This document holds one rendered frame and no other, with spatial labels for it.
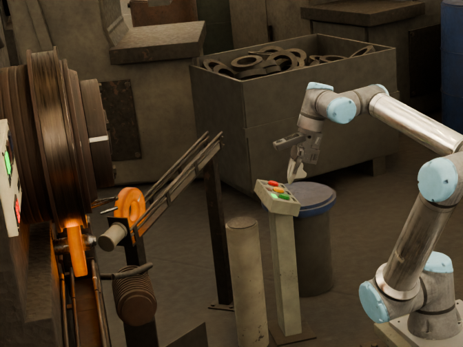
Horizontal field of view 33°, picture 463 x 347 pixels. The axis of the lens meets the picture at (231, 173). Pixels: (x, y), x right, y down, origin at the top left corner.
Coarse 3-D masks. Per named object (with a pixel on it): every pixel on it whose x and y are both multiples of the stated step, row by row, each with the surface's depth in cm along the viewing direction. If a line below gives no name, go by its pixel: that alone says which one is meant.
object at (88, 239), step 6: (84, 234) 212; (90, 234) 212; (54, 240) 210; (60, 240) 210; (66, 240) 210; (84, 240) 210; (90, 240) 210; (54, 246) 209; (60, 246) 209; (66, 246) 209; (84, 246) 210; (90, 246) 211; (54, 252) 209; (60, 252) 209; (66, 252) 210
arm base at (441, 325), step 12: (420, 312) 273; (432, 312) 271; (444, 312) 271; (456, 312) 275; (408, 324) 280; (420, 324) 274; (432, 324) 272; (444, 324) 271; (456, 324) 273; (420, 336) 274; (432, 336) 272; (444, 336) 271
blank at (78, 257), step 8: (72, 232) 206; (80, 232) 208; (72, 240) 205; (80, 240) 205; (72, 248) 204; (80, 248) 205; (72, 256) 204; (80, 256) 205; (72, 264) 205; (80, 264) 206; (80, 272) 208
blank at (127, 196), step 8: (120, 192) 258; (128, 192) 257; (136, 192) 262; (120, 200) 255; (128, 200) 257; (136, 200) 262; (144, 200) 267; (120, 208) 254; (128, 208) 258; (136, 208) 265; (144, 208) 267; (120, 216) 255; (128, 216) 258; (136, 216) 264
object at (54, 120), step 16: (32, 64) 188; (48, 64) 188; (48, 80) 184; (48, 96) 181; (64, 96) 181; (48, 112) 180; (64, 112) 180; (48, 128) 180; (64, 128) 180; (48, 144) 180; (64, 144) 180; (48, 160) 180; (64, 160) 181; (64, 176) 182; (64, 192) 184; (80, 192) 184; (64, 208) 188; (80, 208) 188; (64, 224) 195; (80, 224) 199
